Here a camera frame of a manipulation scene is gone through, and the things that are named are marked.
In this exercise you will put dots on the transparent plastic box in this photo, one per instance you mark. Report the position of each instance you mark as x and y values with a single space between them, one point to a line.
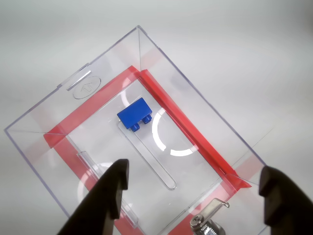
97 137

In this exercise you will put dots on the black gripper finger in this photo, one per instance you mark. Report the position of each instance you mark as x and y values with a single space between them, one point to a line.
286 203
102 200

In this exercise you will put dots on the red tape frame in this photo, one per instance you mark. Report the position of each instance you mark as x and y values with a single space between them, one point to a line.
171 107

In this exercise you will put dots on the silver metal cam lock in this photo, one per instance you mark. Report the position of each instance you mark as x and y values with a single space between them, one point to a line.
205 220

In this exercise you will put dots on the blue lego brick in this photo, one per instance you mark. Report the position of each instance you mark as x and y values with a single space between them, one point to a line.
133 113

